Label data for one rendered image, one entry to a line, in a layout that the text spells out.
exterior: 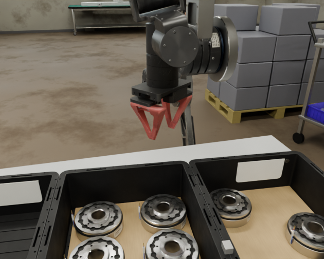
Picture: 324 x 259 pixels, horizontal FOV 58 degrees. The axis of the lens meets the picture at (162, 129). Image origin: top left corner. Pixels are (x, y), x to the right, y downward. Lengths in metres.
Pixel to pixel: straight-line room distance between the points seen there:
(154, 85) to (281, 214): 0.44
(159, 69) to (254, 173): 0.41
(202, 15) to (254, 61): 2.25
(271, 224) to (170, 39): 0.48
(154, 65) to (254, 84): 2.70
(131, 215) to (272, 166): 0.38
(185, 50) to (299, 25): 2.88
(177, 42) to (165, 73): 0.09
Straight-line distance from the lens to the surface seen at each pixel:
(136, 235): 0.67
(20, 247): 0.71
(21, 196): 0.76
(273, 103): 3.37
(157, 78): 0.50
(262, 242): 0.69
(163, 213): 0.66
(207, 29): 0.89
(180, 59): 0.43
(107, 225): 0.65
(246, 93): 3.15
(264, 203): 0.79
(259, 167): 0.79
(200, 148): 1.24
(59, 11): 10.59
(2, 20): 10.87
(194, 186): 0.63
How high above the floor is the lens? 1.31
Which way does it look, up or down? 26 degrees down
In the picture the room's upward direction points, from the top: straight up
